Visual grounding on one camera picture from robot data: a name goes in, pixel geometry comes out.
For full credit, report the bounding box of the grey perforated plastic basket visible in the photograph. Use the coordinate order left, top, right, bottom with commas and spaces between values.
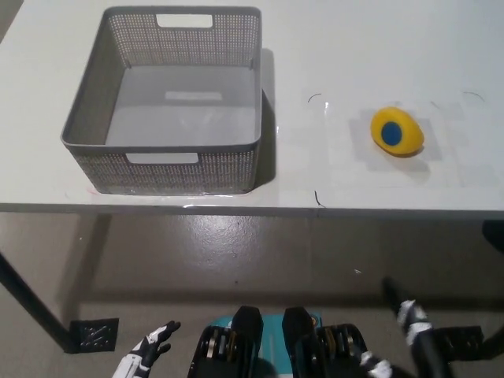
60, 6, 264, 197

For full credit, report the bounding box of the yellow duck toy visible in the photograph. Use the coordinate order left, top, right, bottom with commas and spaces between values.
369, 106, 426, 159

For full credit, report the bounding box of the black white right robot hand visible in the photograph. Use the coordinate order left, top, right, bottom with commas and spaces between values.
358, 276, 454, 378

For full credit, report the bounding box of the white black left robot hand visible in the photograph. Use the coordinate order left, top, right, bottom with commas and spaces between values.
113, 320, 182, 378

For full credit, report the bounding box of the black metal table leg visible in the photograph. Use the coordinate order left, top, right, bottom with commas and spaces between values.
481, 321, 504, 348
0, 251, 80, 354

